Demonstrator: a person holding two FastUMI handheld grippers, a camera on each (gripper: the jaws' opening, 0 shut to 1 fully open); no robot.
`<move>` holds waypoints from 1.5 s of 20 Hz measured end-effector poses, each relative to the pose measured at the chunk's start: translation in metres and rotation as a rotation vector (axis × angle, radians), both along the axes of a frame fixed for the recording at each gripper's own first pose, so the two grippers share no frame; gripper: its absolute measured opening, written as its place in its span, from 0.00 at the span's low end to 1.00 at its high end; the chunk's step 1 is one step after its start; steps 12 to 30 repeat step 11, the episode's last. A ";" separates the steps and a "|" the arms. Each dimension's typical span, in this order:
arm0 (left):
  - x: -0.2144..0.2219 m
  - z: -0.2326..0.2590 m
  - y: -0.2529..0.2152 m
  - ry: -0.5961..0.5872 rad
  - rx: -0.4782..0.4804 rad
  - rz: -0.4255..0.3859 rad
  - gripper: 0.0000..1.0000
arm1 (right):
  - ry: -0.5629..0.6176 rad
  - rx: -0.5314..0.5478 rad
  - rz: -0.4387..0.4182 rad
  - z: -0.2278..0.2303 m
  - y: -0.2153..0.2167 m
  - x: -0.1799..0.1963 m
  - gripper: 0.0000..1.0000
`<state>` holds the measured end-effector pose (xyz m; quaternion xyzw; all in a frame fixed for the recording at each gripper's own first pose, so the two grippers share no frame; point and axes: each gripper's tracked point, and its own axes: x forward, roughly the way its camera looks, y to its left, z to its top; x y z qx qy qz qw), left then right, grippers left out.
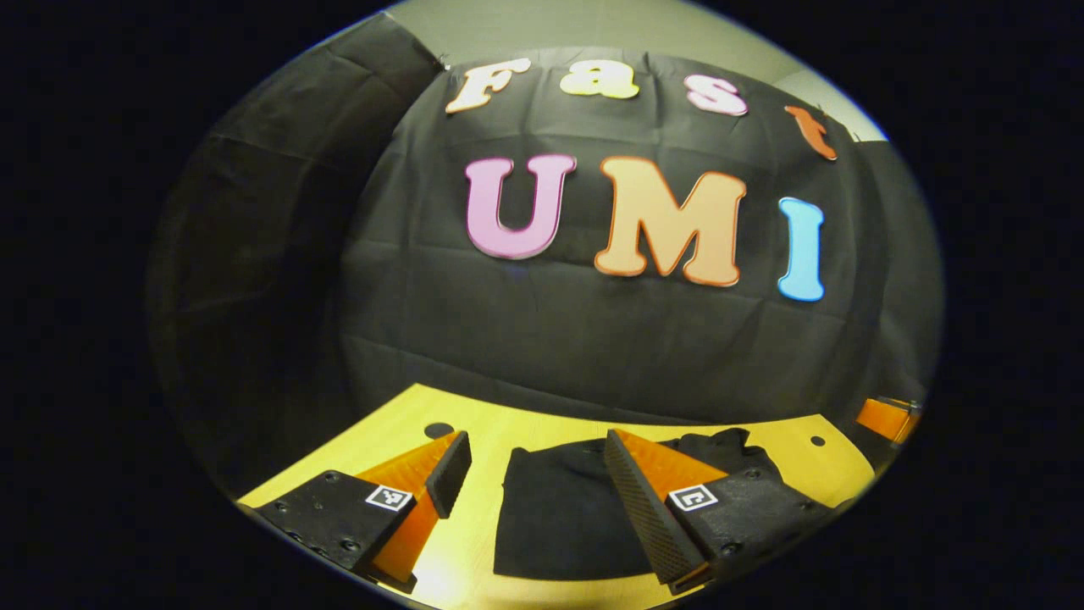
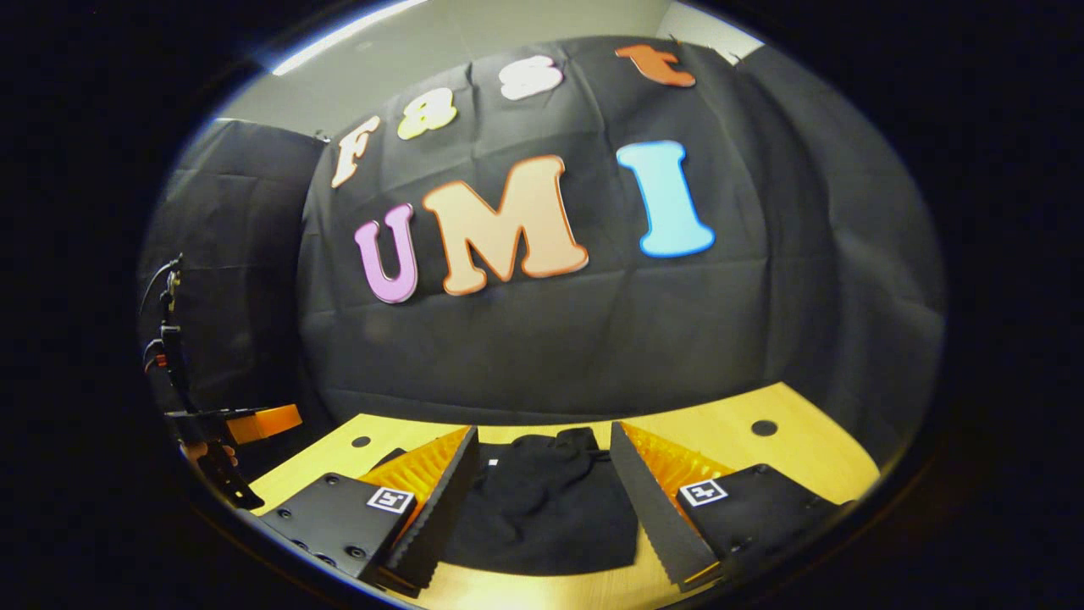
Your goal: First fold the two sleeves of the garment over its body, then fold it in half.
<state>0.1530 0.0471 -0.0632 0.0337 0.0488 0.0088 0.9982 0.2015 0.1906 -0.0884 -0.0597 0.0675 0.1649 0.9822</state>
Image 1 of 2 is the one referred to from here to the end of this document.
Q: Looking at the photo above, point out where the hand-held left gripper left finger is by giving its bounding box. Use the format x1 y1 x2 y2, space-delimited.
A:
241 430 473 594

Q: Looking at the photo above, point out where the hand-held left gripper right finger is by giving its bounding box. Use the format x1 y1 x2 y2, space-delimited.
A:
603 428 839 594

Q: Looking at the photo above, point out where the black backdrop cloth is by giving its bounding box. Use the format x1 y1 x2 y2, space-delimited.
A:
148 13 945 501

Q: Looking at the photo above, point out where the black buttoned coat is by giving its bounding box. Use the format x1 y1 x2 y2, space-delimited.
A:
494 428 839 581

